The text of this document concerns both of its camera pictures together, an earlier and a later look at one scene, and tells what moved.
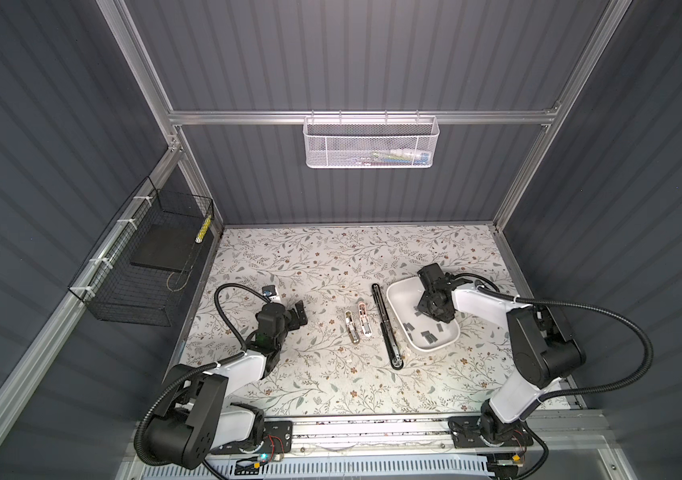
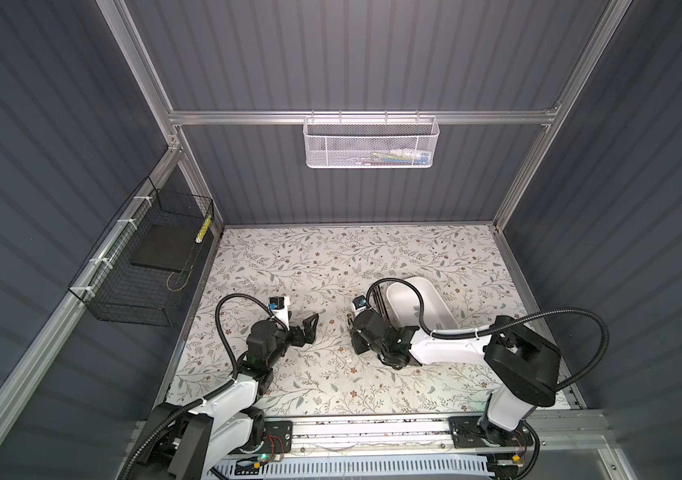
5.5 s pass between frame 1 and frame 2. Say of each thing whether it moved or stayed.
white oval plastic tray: stayed
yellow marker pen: stayed
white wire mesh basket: stayed
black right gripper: moved
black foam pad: stayed
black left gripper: moved
